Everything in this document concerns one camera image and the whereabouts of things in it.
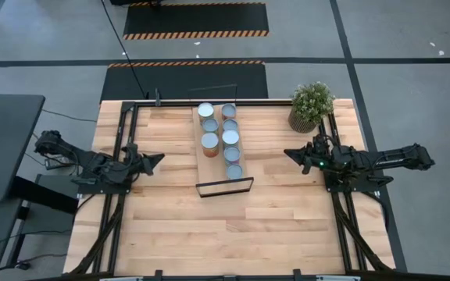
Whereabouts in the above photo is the teal tomato can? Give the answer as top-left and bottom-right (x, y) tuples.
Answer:
(202, 117), (220, 135)

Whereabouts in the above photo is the red patterned soup can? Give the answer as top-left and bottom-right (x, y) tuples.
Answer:
(220, 102), (238, 121)

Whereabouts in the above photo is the black aluminium table frame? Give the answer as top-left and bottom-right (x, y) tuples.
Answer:
(66, 99), (397, 281)

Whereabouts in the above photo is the black floor cable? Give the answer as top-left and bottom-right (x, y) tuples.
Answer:
(100, 0), (150, 99)

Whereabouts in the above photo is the potted green plant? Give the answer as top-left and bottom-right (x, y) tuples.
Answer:
(287, 80), (336, 134)

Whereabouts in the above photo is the black hazard-striped floor mat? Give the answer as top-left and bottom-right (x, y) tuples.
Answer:
(122, 2), (270, 41)
(99, 60), (269, 101)

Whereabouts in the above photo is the wooden shelf with black frame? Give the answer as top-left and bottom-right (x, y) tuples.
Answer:
(187, 84), (255, 198)

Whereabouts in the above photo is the orange pineapple can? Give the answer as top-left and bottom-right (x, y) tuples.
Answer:
(201, 132), (220, 158)

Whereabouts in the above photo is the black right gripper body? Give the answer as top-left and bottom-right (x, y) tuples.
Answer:
(306, 134), (345, 175)

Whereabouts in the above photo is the black power cable with plug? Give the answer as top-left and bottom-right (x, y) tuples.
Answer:
(0, 253), (69, 272)

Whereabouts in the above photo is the thin grey cable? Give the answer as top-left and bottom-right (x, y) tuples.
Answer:
(41, 108), (98, 123)

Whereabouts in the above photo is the black desk leg beam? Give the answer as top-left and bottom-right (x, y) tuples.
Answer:
(9, 175), (80, 215)

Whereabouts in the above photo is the bright-lidded tin can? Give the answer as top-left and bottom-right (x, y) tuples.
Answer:
(197, 101), (216, 121)

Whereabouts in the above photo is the teal-sided bright-lidded can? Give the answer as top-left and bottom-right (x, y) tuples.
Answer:
(221, 129), (241, 148)

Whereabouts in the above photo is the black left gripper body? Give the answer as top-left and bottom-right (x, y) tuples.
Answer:
(121, 142), (150, 183)

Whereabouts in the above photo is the grey-lidded tin can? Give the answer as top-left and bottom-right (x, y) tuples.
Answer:
(225, 162), (245, 181)

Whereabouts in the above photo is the dark grey desk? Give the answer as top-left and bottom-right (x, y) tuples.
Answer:
(0, 93), (46, 202)

